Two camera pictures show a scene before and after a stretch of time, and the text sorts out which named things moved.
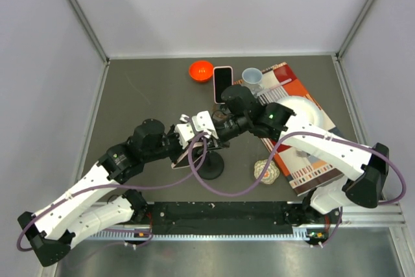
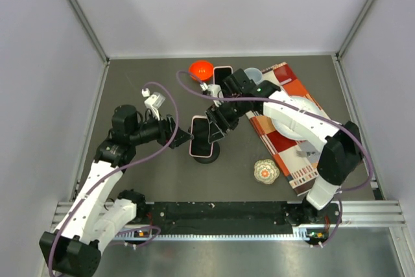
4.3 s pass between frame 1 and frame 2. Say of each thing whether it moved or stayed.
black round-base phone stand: moved
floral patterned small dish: stayed
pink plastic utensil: stayed
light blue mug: stayed
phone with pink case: stayed
